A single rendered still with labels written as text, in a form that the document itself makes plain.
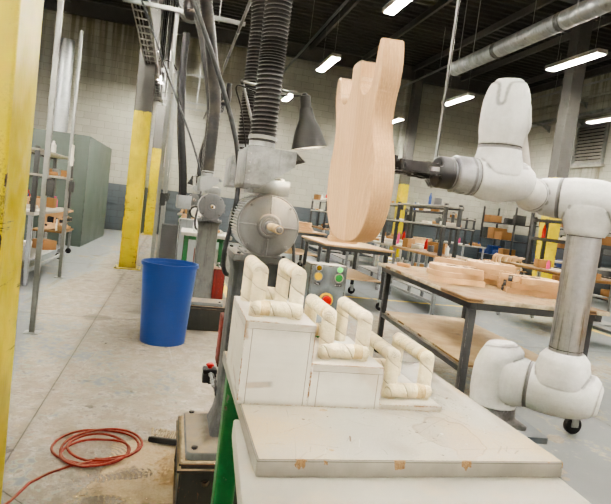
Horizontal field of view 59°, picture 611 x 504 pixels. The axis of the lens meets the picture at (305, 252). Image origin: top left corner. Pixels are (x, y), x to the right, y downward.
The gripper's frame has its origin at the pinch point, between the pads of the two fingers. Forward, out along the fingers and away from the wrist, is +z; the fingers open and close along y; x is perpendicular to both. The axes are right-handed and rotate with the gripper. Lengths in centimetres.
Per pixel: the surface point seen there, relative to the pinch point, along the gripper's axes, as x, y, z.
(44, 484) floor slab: -145, 125, 88
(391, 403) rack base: -52, -13, -7
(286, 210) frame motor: -14, 96, 0
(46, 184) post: -18, 370, 152
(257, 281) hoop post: -27.9, -9.5, 24.1
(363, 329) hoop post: -36.5, -9.5, 0.0
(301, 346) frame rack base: -40.0, -13.2, 14.2
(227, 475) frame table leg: -85, 19, 22
